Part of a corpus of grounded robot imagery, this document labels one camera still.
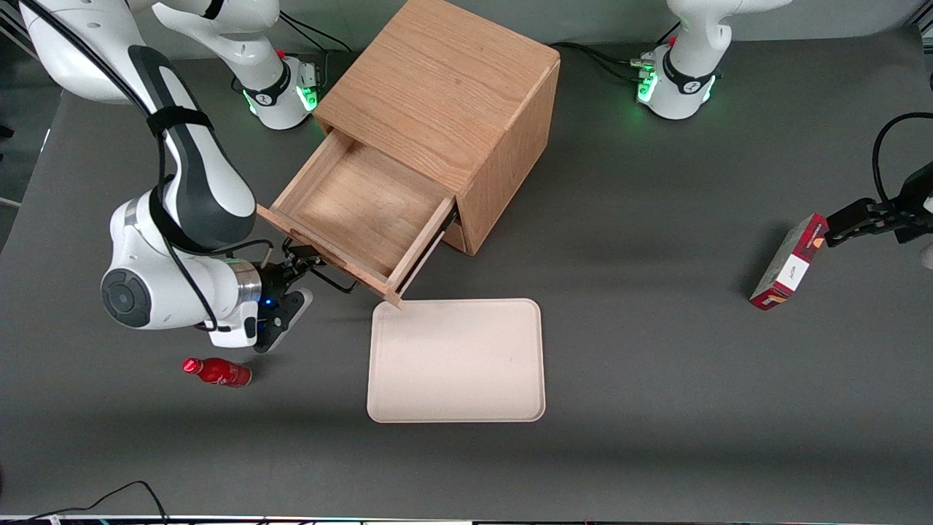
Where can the aluminium frame rail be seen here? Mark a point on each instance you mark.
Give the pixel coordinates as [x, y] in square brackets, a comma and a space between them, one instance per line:
[924, 29]
[11, 29]

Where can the red and white carton box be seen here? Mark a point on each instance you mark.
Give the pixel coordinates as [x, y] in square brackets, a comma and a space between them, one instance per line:
[791, 262]

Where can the beige rectangular tray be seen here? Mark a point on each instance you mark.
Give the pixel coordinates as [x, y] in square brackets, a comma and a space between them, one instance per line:
[455, 361]

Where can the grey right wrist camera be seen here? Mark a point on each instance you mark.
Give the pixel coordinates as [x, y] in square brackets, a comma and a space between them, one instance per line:
[288, 321]

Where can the oak wooden drawer cabinet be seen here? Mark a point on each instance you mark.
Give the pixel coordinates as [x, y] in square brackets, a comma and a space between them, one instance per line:
[437, 80]

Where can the red soda bottle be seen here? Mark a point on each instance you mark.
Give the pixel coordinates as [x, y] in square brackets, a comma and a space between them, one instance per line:
[222, 372]

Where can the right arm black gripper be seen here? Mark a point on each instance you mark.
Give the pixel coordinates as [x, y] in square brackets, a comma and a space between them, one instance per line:
[272, 279]

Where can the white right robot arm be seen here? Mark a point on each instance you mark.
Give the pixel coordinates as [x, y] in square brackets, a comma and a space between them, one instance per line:
[197, 182]

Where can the metal drawer slide rail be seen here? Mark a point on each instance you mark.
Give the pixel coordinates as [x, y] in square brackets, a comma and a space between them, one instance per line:
[436, 246]

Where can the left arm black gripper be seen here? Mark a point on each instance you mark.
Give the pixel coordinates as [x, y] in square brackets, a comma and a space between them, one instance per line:
[912, 206]

